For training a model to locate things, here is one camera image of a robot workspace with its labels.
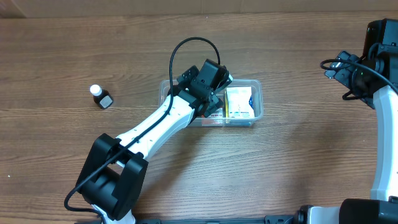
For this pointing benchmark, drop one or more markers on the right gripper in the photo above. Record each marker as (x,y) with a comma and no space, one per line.
(342,76)

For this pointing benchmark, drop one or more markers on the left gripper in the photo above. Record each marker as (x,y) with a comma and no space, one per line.
(212,95)

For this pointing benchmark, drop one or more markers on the red small box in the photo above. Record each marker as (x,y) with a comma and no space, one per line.
(215,119)

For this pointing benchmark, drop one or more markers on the blue VapoDrops box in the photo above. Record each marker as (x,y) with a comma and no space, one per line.
(238,108)

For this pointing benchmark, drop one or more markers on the white small box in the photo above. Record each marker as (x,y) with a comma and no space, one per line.
(241,89)

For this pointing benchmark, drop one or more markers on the dark brown medicine bottle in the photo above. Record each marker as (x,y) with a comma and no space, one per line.
(101,97)

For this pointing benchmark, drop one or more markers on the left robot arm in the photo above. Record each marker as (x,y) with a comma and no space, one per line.
(113,174)

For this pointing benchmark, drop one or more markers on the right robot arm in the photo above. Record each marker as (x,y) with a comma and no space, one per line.
(372,79)

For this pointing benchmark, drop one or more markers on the clear plastic container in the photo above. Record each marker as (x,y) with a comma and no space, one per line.
(257,102)

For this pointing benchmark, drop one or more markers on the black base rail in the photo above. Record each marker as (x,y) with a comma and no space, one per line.
(268,219)

